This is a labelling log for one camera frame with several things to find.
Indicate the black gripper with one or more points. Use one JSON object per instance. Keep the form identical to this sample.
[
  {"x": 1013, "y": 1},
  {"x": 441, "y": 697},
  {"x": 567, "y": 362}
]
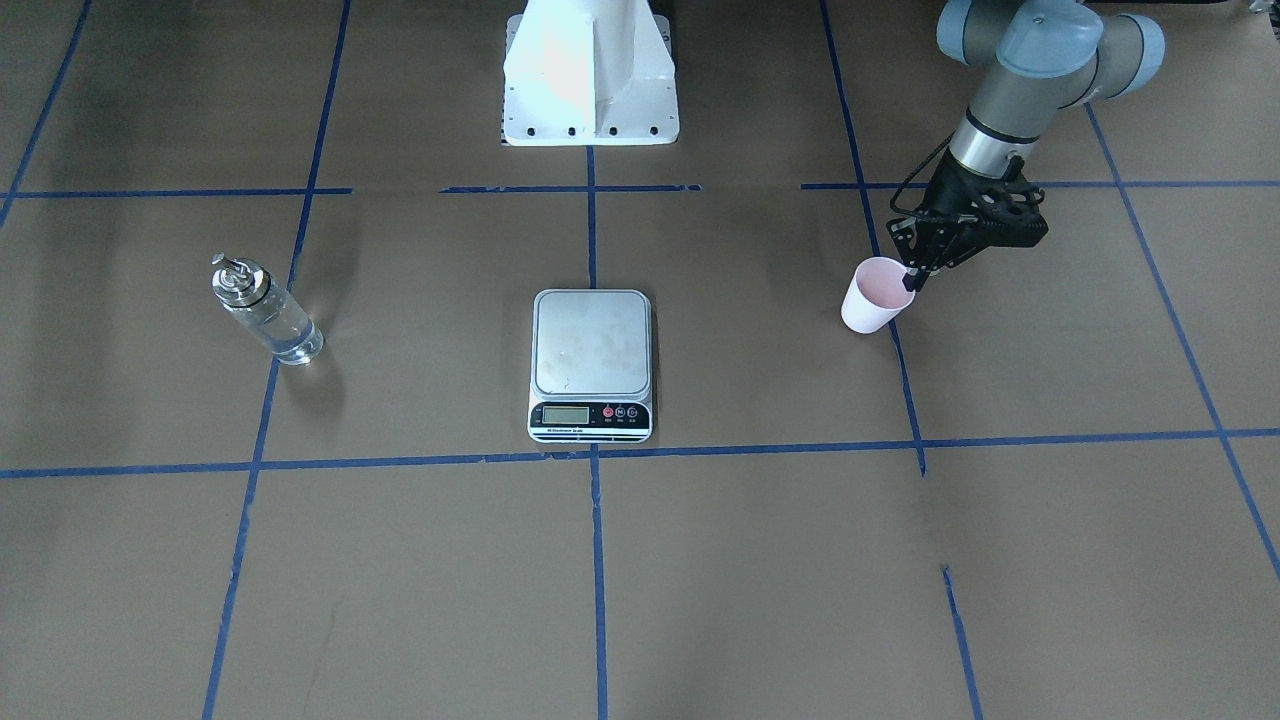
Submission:
[{"x": 944, "y": 199}]

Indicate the pink paper cup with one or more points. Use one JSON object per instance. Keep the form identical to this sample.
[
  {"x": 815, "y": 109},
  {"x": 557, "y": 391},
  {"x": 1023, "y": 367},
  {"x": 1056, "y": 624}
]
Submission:
[{"x": 876, "y": 295}]

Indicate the clear glass sauce bottle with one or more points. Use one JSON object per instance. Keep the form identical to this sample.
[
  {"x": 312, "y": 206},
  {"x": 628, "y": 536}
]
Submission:
[{"x": 256, "y": 299}]

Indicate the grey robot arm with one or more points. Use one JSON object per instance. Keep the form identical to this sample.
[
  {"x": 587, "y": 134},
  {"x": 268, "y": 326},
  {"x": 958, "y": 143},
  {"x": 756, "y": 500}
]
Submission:
[{"x": 1041, "y": 57}]

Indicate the silver digital kitchen scale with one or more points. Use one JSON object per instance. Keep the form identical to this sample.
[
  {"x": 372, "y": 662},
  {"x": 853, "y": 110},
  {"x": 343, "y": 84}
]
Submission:
[{"x": 591, "y": 368}]

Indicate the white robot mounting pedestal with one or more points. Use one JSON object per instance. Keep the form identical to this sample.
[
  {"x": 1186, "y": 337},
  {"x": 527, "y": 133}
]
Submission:
[{"x": 589, "y": 73}]

